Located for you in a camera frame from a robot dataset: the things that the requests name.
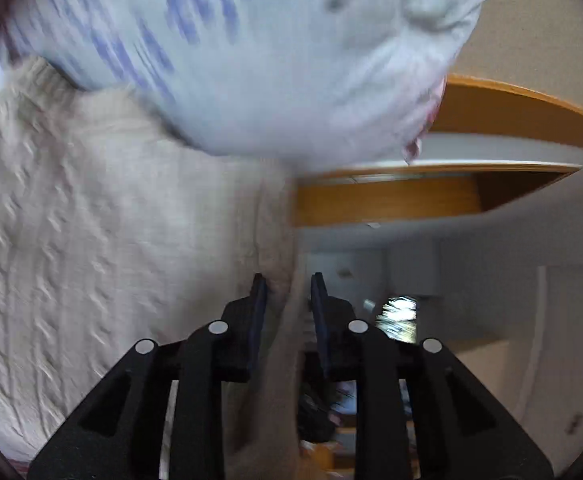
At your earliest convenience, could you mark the cream cable-knit sweater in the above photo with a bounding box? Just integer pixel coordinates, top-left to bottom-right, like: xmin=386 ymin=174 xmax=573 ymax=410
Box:
xmin=0 ymin=58 xmax=320 ymax=479

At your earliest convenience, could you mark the white pillow with blue print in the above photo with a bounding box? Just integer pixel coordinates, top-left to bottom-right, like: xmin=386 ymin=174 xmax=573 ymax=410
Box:
xmin=0 ymin=0 xmax=485 ymax=172

